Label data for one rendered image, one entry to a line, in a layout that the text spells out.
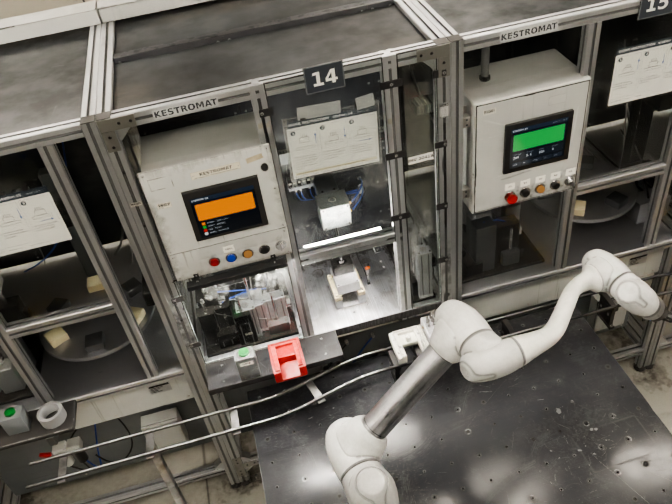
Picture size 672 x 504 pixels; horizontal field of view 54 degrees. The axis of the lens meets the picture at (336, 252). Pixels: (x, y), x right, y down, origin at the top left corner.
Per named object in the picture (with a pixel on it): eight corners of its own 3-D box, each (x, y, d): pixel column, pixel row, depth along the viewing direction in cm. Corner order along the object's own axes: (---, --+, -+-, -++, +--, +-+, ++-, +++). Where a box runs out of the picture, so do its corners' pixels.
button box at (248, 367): (241, 380, 258) (234, 361, 250) (238, 365, 263) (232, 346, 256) (261, 375, 258) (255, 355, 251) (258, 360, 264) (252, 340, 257)
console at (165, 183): (177, 286, 234) (137, 179, 204) (173, 237, 255) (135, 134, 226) (293, 257, 238) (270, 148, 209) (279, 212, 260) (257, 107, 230)
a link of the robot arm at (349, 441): (331, 488, 227) (308, 438, 243) (363, 492, 238) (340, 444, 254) (479, 325, 206) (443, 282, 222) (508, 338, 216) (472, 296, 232)
